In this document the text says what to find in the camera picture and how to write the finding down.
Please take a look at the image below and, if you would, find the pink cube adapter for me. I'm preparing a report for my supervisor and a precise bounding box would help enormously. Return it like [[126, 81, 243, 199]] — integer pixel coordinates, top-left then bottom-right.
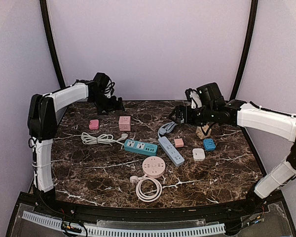
[[118, 116, 131, 131]]

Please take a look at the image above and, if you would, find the white charger plug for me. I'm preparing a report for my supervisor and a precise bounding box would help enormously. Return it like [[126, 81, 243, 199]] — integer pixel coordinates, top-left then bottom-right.
[[192, 148, 206, 161]]

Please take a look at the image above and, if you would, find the grey-blue power strip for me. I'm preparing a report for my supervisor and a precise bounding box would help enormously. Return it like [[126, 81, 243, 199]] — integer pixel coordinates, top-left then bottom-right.
[[158, 136, 185, 167]]

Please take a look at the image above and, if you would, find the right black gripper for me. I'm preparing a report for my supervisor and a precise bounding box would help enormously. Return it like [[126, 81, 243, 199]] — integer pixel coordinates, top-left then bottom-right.
[[169, 104, 216, 126]]

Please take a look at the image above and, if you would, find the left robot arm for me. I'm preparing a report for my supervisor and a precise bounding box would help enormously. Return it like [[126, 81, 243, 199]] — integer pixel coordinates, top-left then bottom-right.
[[28, 80, 124, 193]]

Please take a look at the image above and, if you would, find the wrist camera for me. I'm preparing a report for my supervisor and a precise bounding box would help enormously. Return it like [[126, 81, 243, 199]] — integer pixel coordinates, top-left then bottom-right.
[[185, 82, 225, 110], [93, 72, 115, 98]]

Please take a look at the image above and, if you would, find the grey-blue power cable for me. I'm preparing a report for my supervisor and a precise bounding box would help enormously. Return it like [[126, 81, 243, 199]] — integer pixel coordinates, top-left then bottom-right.
[[157, 121, 178, 138]]

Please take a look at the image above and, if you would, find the teal power strip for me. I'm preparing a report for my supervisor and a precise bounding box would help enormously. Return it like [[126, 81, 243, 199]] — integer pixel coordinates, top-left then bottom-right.
[[124, 139, 158, 157]]

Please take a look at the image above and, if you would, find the right black frame post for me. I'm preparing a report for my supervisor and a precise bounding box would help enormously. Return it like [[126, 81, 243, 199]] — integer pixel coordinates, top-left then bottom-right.
[[229, 0, 259, 100]]

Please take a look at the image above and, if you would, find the left black frame post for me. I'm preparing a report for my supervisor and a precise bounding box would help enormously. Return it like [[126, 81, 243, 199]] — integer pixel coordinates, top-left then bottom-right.
[[39, 0, 66, 89]]

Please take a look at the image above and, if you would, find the blue cube plug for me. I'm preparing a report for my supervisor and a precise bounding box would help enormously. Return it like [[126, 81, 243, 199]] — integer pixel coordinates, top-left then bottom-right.
[[203, 138, 216, 151]]

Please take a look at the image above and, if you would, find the black frame post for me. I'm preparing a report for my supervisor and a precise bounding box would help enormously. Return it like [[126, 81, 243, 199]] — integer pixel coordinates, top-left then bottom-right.
[[229, 0, 259, 100], [39, 0, 66, 89]]

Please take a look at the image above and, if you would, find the white power cable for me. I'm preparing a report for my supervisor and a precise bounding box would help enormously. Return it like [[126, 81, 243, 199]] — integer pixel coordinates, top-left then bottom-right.
[[80, 132, 129, 145]]

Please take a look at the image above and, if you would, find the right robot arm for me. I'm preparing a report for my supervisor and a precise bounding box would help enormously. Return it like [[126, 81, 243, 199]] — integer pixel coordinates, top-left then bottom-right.
[[169, 100, 296, 214]]

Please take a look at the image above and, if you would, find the pink square adapter plug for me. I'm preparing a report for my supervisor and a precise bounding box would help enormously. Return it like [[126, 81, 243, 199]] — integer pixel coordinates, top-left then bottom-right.
[[89, 119, 99, 130]]

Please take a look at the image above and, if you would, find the white slotted cable duct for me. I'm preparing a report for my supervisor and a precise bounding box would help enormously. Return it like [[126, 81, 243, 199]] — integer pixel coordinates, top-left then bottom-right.
[[22, 211, 225, 237]]

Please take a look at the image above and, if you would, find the pink charger plug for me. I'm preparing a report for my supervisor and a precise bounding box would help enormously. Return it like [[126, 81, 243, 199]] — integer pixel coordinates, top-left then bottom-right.
[[174, 138, 184, 148]]

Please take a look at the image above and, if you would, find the beige cube socket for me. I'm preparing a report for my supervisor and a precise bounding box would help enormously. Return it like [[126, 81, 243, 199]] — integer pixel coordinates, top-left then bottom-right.
[[196, 125, 212, 140]]

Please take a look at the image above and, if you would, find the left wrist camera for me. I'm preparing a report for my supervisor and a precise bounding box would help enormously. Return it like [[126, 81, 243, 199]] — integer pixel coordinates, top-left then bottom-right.
[[93, 72, 115, 98]]

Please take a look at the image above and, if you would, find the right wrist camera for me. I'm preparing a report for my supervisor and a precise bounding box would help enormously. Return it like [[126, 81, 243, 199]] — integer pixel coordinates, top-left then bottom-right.
[[185, 82, 225, 110]]

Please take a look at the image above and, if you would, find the pink round power strip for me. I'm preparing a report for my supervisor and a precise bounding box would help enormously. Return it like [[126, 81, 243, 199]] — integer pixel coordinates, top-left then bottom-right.
[[142, 156, 166, 179]]

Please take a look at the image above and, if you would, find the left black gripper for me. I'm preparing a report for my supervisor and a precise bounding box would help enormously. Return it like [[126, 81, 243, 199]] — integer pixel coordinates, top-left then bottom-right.
[[90, 91, 125, 115]]

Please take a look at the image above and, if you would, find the black front rail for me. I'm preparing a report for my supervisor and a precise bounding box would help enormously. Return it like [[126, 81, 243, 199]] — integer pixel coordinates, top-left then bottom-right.
[[29, 197, 265, 223]]

